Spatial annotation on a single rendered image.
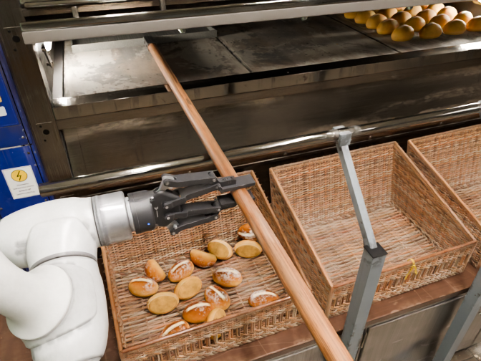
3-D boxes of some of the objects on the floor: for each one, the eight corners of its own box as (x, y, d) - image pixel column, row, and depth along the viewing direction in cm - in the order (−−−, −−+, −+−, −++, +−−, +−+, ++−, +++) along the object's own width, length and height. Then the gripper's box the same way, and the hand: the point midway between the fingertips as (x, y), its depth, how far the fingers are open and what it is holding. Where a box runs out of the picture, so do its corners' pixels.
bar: (129, 426, 155) (38, 178, 86) (405, 329, 189) (501, 94, 120) (140, 525, 132) (28, 292, 62) (454, 393, 166) (610, 147, 96)
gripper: (119, 166, 71) (246, 142, 78) (134, 233, 81) (245, 206, 87) (125, 191, 66) (261, 163, 72) (139, 259, 75) (258, 229, 82)
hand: (236, 190), depth 79 cm, fingers closed on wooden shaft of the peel, 3 cm apart
